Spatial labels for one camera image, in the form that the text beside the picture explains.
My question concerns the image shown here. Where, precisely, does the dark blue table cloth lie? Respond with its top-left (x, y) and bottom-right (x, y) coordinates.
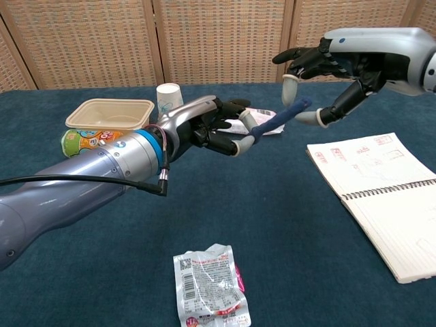
top-left (0, 81), bottom-right (436, 327)

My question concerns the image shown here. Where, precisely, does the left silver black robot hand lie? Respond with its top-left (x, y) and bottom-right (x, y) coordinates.
top-left (157, 95), bottom-right (257, 158)

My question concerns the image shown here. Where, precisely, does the thin braided wrist cable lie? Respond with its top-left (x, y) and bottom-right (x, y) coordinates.
top-left (145, 124), bottom-right (171, 180)

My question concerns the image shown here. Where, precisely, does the crumpled silver spout pouch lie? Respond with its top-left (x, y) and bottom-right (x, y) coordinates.
top-left (172, 243), bottom-right (252, 327)

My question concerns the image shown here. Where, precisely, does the woven bamboo screen panel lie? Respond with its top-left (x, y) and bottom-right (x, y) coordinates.
top-left (151, 0), bottom-right (296, 86)
top-left (0, 0), bottom-right (161, 90)
top-left (408, 0), bottom-right (436, 31)
top-left (285, 0), bottom-right (420, 83)
top-left (0, 16), bottom-right (37, 93)

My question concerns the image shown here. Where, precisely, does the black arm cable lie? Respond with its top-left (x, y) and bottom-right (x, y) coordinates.
top-left (0, 174), bottom-right (170, 198)

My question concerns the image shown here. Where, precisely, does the white paper cup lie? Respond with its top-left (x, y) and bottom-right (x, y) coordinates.
top-left (156, 82), bottom-right (184, 121)

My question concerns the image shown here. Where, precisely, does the open spiral notebook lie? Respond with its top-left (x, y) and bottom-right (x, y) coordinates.
top-left (305, 132), bottom-right (436, 284)

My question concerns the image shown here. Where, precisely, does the beige disposable food tray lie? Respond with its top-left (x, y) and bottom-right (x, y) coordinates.
top-left (65, 98), bottom-right (155, 132)

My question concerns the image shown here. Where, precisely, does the pink white snack packet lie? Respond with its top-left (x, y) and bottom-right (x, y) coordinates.
top-left (217, 107), bottom-right (285, 136)

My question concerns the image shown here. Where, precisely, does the orange green label drink bottle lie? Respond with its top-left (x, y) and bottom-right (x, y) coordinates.
top-left (61, 128), bottom-right (137, 159)

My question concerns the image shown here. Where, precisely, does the dark blue strip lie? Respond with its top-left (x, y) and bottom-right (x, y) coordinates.
top-left (251, 97), bottom-right (313, 144)

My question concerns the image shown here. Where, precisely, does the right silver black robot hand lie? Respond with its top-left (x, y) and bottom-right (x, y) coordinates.
top-left (272, 27), bottom-right (436, 129)

